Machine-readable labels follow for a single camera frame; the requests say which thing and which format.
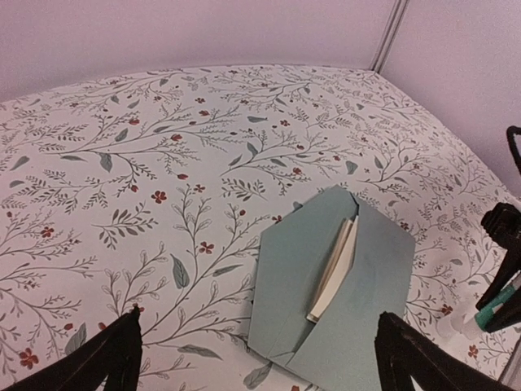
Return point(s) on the right aluminium frame post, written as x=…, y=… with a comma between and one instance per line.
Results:
x=390, y=32

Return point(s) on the beige letter paper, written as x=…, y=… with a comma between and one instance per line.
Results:
x=337, y=268

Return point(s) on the green white glue stick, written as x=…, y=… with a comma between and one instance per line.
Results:
x=476, y=325

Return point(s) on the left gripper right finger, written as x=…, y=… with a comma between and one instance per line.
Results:
x=406, y=357

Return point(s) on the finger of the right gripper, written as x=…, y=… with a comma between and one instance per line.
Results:
x=509, y=314

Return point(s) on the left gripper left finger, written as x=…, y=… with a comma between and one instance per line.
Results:
x=111, y=359

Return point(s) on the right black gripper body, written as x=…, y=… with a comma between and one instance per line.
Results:
x=502, y=224

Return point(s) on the floral patterned table mat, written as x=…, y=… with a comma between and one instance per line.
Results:
x=152, y=189

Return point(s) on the teal blue envelope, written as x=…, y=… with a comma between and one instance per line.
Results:
x=337, y=352

